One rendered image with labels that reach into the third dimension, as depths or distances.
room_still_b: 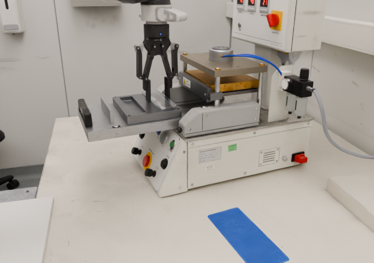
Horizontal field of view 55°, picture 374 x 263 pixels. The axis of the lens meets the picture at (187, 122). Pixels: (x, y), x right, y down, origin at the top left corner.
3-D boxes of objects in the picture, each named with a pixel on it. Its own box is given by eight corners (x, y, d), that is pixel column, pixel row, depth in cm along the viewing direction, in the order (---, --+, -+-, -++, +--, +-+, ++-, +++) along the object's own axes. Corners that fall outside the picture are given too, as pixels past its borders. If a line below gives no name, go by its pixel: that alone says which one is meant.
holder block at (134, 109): (160, 98, 125) (160, 90, 124) (181, 117, 107) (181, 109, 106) (113, 104, 119) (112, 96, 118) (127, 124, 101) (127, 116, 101)
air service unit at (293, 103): (284, 107, 115) (289, 61, 109) (315, 122, 102) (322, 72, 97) (270, 109, 113) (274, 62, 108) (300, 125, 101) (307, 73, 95)
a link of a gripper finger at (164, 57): (155, 43, 109) (160, 41, 109) (166, 77, 114) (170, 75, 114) (160, 45, 105) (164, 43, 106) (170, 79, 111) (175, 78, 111)
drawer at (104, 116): (164, 107, 127) (163, 85, 125) (188, 129, 109) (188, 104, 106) (78, 118, 117) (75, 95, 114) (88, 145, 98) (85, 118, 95)
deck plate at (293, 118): (256, 92, 148) (256, 89, 148) (314, 119, 119) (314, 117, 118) (149, 105, 132) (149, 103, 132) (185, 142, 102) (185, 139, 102)
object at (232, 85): (227, 77, 132) (228, 51, 129) (261, 93, 113) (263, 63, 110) (184, 82, 126) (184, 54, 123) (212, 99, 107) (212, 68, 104)
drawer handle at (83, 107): (85, 110, 113) (83, 98, 112) (92, 126, 100) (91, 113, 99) (78, 110, 112) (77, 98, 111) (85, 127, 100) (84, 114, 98)
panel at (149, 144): (132, 153, 133) (151, 107, 130) (157, 194, 107) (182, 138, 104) (127, 152, 132) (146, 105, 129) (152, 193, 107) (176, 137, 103)
